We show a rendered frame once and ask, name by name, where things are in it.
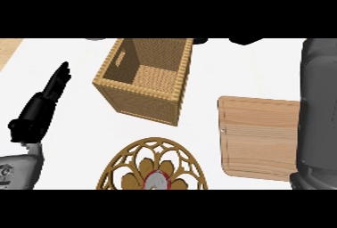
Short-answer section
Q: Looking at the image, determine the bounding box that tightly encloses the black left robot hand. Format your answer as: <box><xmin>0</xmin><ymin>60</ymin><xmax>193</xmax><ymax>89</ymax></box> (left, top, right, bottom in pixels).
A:
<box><xmin>6</xmin><ymin>61</ymin><xmax>73</xmax><ymax>146</ymax></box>

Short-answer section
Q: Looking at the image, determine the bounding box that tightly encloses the rectangular wicker basket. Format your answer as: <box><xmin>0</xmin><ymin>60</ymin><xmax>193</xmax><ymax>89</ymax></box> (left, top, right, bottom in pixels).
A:
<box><xmin>91</xmin><ymin>37</ymin><xmax>196</xmax><ymax>127</ymax></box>

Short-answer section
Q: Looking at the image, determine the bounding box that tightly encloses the pale wooden cutting board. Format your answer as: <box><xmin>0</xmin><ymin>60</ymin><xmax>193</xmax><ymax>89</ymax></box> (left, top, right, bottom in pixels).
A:
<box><xmin>216</xmin><ymin>94</ymin><xmax>303</xmax><ymax>183</ymax></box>

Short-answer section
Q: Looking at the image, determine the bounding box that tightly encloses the brown ornate openwork placemat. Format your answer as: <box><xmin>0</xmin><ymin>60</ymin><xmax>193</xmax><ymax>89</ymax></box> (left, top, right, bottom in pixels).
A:
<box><xmin>95</xmin><ymin>136</ymin><xmax>210</xmax><ymax>191</ymax></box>

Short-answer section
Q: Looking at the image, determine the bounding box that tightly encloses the red-rimmed silver can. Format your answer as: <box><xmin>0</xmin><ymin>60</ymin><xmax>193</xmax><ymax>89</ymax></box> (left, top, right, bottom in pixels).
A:
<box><xmin>141</xmin><ymin>169</ymin><xmax>173</xmax><ymax>191</ymax></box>

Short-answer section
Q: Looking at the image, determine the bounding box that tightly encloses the small black object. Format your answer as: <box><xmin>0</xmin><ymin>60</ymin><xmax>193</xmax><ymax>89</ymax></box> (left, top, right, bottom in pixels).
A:
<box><xmin>193</xmin><ymin>37</ymin><xmax>212</xmax><ymax>45</ymax></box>

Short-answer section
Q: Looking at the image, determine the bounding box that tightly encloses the black rounded object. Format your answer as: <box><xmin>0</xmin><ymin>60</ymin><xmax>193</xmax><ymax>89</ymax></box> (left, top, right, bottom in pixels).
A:
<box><xmin>228</xmin><ymin>37</ymin><xmax>265</xmax><ymax>46</ymax></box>

